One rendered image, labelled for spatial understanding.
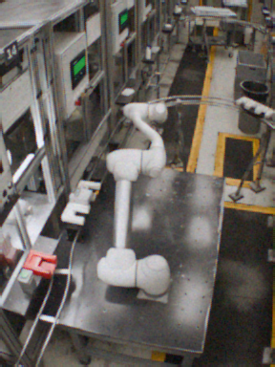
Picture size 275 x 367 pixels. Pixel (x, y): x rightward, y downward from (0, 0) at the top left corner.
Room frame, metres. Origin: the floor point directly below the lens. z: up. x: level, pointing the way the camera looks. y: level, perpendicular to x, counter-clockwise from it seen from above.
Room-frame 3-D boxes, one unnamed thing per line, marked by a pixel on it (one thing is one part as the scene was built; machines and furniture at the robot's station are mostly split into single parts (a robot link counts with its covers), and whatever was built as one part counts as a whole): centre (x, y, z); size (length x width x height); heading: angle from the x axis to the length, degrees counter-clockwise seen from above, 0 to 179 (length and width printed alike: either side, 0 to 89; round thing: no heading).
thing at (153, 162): (1.70, -0.09, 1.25); 0.18 x 0.14 x 0.13; 175
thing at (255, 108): (3.09, -1.13, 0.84); 0.37 x 0.14 x 0.10; 44
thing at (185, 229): (1.66, 0.00, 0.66); 1.50 x 1.06 x 0.04; 166
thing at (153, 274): (1.24, -0.09, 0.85); 0.18 x 0.16 x 0.22; 85
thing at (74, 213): (1.81, 0.36, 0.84); 0.36 x 0.14 x 0.10; 166
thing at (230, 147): (3.41, -1.16, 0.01); 1.00 x 0.55 x 0.01; 166
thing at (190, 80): (5.99, -1.01, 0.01); 5.85 x 0.59 x 0.01; 166
